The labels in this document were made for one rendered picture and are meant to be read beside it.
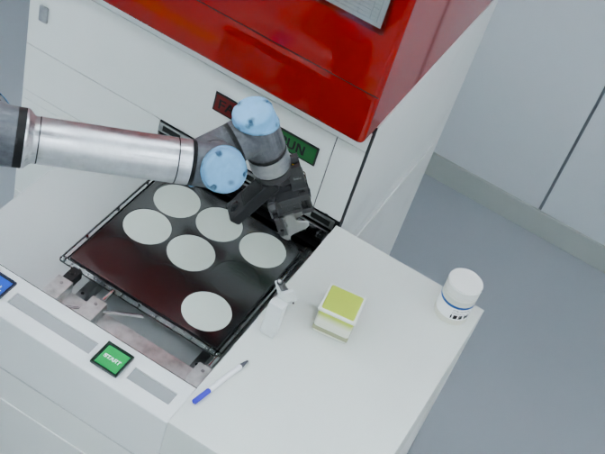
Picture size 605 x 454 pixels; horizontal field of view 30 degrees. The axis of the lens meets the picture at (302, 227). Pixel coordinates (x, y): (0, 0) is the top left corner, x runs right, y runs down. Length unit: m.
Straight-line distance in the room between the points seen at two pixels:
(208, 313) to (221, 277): 0.10
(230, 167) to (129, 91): 0.71
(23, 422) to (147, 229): 0.45
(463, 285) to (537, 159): 1.74
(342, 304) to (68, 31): 0.87
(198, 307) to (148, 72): 0.53
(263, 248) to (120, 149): 0.63
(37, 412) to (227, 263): 0.47
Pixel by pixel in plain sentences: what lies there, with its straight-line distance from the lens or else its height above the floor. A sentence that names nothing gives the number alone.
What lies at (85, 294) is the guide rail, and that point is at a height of 0.85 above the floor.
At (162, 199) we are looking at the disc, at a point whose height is 0.90.
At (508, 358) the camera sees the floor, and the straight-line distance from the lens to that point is 3.61.
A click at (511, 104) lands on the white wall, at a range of 3.83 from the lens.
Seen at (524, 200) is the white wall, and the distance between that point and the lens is 4.00.
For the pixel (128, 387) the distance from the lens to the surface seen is 1.99.
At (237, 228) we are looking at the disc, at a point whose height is 0.90.
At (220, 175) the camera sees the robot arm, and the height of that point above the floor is 1.35.
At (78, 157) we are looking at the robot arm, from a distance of 1.80.
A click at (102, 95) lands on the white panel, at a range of 2.53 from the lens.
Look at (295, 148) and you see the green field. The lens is 2.29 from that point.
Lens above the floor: 2.56
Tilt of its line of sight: 43 degrees down
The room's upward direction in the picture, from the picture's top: 19 degrees clockwise
